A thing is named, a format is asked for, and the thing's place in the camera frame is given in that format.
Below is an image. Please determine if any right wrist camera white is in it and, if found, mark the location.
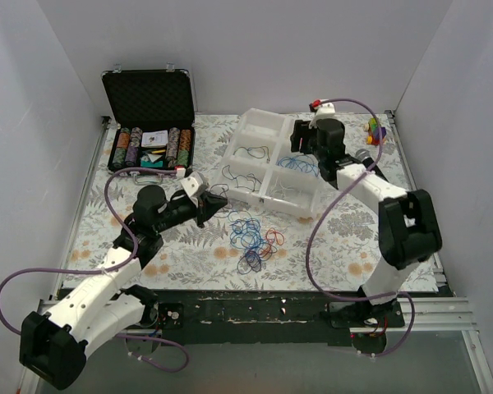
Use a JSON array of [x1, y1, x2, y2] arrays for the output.
[[309, 99, 336, 127]]

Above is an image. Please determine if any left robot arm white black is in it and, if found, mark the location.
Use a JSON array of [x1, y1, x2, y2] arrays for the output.
[[20, 181, 228, 390]]

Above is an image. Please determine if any playing card deck box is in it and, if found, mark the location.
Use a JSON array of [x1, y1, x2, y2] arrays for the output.
[[141, 130, 168, 149]]

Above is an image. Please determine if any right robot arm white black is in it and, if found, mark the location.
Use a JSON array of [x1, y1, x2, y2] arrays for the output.
[[290, 118, 442, 327]]

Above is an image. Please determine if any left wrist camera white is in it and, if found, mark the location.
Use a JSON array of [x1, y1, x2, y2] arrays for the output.
[[180, 171, 208, 199]]

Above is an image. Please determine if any thin white wire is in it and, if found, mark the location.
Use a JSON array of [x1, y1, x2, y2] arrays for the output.
[[270, 176, 309, 202]]

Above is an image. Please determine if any black handheld microphone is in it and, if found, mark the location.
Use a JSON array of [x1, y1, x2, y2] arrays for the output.
[[355, 149, 378, 172]]

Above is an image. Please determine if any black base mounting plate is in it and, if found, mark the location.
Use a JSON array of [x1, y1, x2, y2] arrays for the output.
[[127, 290, 407, 346]]

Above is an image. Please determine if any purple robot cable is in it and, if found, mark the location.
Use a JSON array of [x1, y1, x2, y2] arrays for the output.
[[306, 97, 416, 356], [0, 166, 189, 373]]

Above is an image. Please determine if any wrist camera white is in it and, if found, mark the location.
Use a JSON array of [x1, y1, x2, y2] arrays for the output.
[[180, 171, 208, 199], [309, 99, 336, 127]]

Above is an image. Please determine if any tangled coloured wire pile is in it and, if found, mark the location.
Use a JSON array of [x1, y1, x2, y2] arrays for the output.
[[217, 208, 288, 275]]

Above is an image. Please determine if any thin dark wire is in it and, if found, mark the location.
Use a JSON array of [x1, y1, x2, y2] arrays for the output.
[[234, 144, 272, 163]]

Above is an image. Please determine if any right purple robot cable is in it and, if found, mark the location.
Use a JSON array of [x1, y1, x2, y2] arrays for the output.
[[306, 97, 416, 356]]

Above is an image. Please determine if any thin blue wire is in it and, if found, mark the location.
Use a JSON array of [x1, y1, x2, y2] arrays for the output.
[[279, 153, 324, 177]]

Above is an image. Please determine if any thin purple wire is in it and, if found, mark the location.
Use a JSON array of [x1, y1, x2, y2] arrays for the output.
[[222, 164, 264, 193]]

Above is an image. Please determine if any white plastic compartment tray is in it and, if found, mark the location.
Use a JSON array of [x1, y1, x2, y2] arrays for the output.
[[211, 108, 323, 218]]

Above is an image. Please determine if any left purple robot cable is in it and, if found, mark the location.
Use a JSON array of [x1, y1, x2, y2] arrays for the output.
[[0, 166, 189, 373]]

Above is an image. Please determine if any black poker chip case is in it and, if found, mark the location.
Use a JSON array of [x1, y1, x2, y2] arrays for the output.
[[102, 69, 196, 174]]

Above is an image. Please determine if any colourful toy block figure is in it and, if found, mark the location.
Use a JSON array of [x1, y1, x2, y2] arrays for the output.
[[364, 117, 387, 145]]

